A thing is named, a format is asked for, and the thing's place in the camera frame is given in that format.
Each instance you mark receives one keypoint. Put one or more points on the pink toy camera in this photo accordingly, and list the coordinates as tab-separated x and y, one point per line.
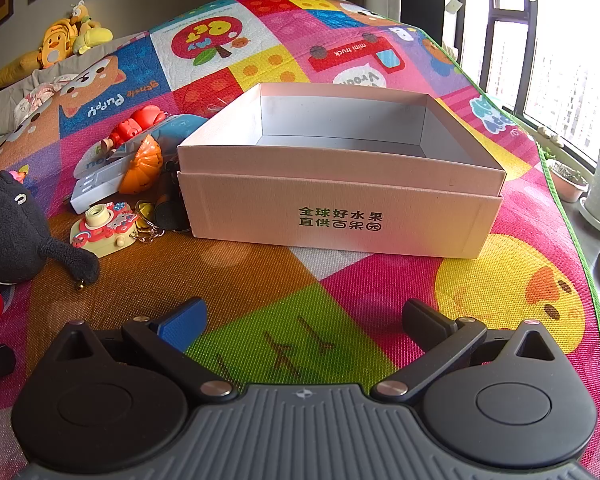
102	220

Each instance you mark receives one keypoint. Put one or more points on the black cylinder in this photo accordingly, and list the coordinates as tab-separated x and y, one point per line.
172	210

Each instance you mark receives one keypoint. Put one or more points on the colourful cartoon play mat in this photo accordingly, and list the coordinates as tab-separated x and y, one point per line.
280	280

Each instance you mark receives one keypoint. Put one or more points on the pink small plant pot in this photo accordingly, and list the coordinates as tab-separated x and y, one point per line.
567	182

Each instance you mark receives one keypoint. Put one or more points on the blue packet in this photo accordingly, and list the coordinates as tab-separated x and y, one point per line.
180	127

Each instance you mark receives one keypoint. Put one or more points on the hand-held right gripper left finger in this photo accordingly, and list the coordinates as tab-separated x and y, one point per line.
185	327

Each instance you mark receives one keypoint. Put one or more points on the red figurine toy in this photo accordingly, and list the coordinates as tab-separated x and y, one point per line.
140	122

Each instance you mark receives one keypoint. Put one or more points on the orange pumpkin toy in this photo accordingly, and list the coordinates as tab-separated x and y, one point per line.
142	165

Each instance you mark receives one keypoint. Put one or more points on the pink cardboard box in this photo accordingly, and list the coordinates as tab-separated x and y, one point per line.
330	200

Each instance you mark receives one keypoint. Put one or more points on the black plush toy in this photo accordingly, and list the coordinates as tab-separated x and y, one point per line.
10	230

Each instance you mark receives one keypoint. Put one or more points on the pink and white cloth pile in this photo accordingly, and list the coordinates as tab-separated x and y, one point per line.
40	97

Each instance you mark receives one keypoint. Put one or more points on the orange tiger plush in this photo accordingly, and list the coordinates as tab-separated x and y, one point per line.
55	45

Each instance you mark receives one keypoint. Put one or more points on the long yellow plush pillow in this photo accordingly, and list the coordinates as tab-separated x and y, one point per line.
10	72

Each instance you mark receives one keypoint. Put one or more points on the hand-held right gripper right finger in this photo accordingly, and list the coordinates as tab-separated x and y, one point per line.
422	322

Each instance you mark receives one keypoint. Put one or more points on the dark window frame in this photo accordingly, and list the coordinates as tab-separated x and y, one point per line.
527	60

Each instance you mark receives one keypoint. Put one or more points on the yellow and green plush toy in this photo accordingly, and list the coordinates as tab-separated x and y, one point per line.
92	37

